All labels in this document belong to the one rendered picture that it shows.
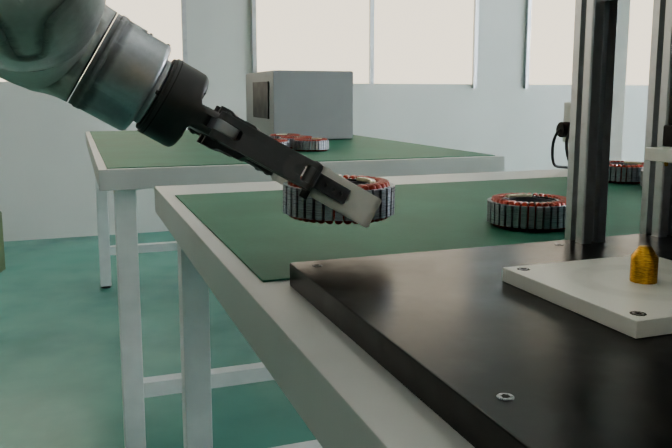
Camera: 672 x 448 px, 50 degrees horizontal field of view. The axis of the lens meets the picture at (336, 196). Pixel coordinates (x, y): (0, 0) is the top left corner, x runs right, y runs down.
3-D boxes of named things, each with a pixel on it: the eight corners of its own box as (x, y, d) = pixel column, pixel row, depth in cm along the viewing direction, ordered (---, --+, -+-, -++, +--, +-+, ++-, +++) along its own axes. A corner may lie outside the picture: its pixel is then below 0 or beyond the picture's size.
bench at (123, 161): (112, 471, 177) (98, 169, 166) (92, 285, 349) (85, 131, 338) (496, 405, 214) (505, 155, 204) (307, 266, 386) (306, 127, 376)
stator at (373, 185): (301, 228, 65) (302, 188, 64) (270, 209, 75) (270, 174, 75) (413, 222, 69) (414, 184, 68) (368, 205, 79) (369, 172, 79)
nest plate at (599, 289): (635, 339, 45) (636, 320, 45) (501, 281, 59) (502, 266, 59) (807, 314, 50) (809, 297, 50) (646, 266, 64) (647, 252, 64)
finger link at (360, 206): (318, 163, 65) (321, 164, 64) (380, 199, 67) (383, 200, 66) (302, 192, 65) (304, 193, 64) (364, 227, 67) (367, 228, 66)
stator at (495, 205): (592, 230, 91) (593, 201, 91) (514, 235, 88) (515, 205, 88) (542, 216, 102) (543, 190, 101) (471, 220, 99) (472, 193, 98)
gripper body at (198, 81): (178, 52, 61) (271, 108, 64) (167, 57, 68) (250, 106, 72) (135, 130, 60) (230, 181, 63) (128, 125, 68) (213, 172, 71)
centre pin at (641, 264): (642, 285, 53) (644, 249, 53) (623, 279, 55) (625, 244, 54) (663, 283, 54) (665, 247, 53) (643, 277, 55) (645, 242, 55)
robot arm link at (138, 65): (116, 17, 67) (173, 51, 69) (67, 102, 66) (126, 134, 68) (121, 6, 58) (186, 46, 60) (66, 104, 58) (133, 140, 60)
